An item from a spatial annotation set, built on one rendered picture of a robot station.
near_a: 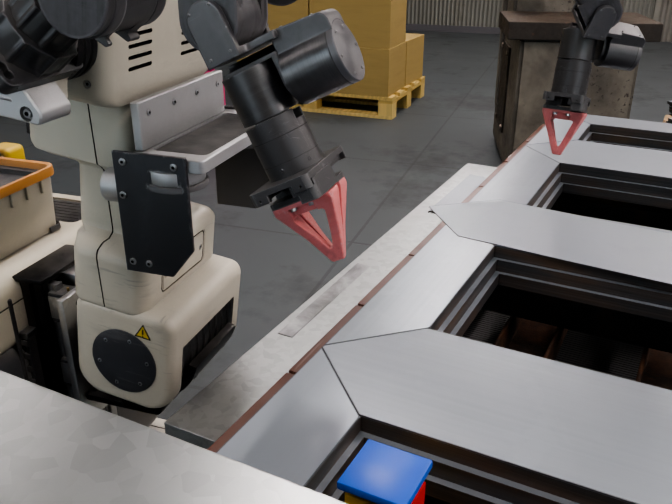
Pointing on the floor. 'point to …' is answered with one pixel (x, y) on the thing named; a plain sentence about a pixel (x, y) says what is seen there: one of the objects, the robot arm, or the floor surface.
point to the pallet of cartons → (410, 52)
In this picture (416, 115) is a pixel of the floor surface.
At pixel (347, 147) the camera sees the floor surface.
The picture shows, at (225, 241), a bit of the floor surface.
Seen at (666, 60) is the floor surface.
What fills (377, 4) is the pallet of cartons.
